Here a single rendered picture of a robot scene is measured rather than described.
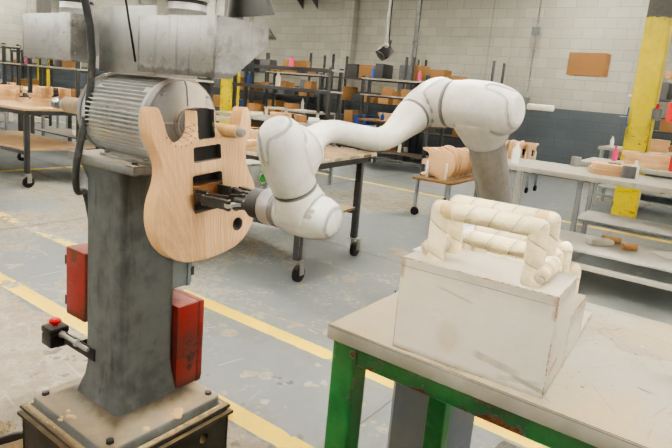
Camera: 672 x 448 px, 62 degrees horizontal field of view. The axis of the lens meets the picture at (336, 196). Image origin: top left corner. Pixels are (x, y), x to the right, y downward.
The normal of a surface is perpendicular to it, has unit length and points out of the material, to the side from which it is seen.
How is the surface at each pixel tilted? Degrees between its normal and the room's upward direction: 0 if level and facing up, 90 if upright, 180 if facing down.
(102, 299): 90
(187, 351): 90
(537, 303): 90
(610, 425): 0
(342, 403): 90
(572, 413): 0
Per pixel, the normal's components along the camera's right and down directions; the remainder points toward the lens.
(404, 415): -0.69, 0.07
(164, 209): 0.81, 0.14
